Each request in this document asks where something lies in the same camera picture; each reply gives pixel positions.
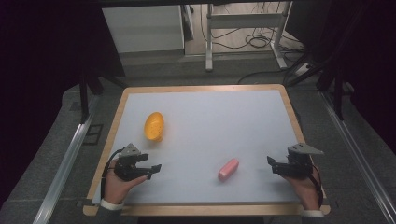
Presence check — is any pink sausage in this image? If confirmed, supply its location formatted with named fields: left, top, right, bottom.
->
left=217, top=158, right=240, bottom=183

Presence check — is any person's right hand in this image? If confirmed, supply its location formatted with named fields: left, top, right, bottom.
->
left=280, top=168, right=323, bottom=212

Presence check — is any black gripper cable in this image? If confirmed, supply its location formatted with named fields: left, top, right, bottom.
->
left=309, top=164, right=325, bottom=209
left=99, top=147, right=125, bottom=201

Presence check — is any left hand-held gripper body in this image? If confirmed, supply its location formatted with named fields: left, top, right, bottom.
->
left=113, top=142, right=148, bottom=183

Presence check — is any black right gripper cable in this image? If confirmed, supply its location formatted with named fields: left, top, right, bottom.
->
left=309, top=164, right=325, bottom=209

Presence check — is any dark floor grille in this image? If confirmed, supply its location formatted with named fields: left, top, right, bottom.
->
left=82, top=123, right=105, bottom=146

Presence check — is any white power strip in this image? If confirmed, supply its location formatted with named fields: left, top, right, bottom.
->
left=293, top=63, right=313, bottom=77

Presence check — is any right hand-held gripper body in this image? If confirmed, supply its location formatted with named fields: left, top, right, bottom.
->
left=277, top=142, right=325, bottom=180

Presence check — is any person's left hand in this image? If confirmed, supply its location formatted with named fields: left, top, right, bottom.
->
left=104, top=159, right=149, bottom=205

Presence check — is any dark curtain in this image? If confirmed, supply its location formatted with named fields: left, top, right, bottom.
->
left=0, top=0, right=126, bottom=209
left=284, top=0, right=396, bottom=147

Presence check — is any black stand leg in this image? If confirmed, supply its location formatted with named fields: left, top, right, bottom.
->
left=78, top=69, right=106, bottom=124
left=315, top=66, right=347, bottom=121

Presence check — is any orange oval fruit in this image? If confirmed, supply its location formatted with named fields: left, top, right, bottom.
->
left=143, top=111, right=165, bottom=144

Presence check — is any aluminium rail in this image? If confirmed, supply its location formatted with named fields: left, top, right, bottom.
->
left=319, top=91, right=396, bottom=224
left=32, top=93, right=101, bottom=224

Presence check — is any white cabinet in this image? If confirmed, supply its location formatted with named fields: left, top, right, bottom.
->
left=101, top=4, right=186, bottom=54

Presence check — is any black floor cable tangle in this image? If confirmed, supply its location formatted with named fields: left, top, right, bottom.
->
left=200, top=0, right=306, bottom=54

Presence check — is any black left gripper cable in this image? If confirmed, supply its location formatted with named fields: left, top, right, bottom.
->
left=99, top=147, right=125, bottom=201

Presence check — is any grey metal stand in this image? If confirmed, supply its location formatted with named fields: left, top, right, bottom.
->
left=204, top=0, right=294, bottom=73

